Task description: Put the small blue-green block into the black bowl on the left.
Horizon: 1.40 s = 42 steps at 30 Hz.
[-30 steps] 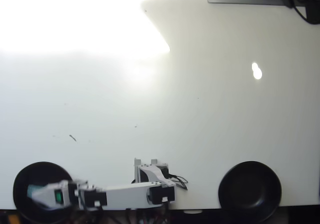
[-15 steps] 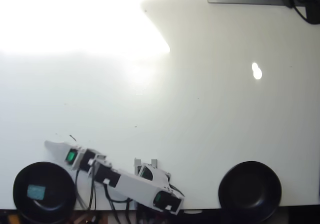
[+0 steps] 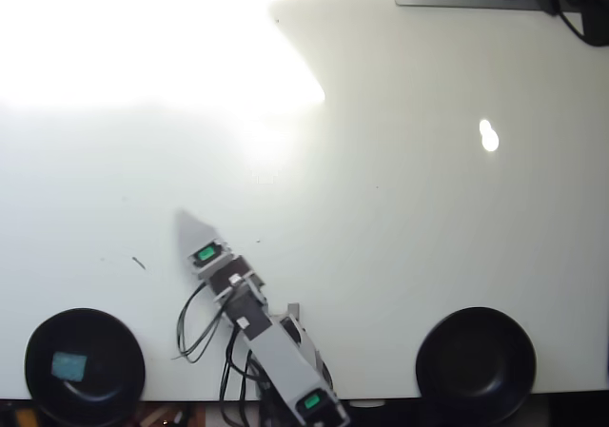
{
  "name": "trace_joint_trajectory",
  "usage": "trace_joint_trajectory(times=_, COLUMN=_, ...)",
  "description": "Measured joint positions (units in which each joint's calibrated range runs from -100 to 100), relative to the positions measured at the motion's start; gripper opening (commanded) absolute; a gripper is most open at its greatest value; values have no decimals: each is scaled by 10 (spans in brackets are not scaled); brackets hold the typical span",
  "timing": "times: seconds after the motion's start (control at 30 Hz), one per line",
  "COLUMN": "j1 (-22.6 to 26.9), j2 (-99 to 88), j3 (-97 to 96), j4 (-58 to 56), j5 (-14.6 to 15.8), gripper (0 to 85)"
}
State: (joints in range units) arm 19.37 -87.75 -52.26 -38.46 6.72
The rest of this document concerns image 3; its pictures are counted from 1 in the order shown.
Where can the gray gripper with servo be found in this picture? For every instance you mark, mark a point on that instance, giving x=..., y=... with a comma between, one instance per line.
x=209, y=256

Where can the blue foam cube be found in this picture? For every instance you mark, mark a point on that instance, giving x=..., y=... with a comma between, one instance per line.
x=69, y=365

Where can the gray Koch robot arm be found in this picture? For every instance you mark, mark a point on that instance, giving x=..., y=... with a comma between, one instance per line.
x=285, y=355

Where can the black round bowl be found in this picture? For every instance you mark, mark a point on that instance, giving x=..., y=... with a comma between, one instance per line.
x=109, y=374
x=476, y=365

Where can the white clamp at table edge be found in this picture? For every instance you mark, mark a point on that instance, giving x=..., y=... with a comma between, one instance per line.
x=368, y=403

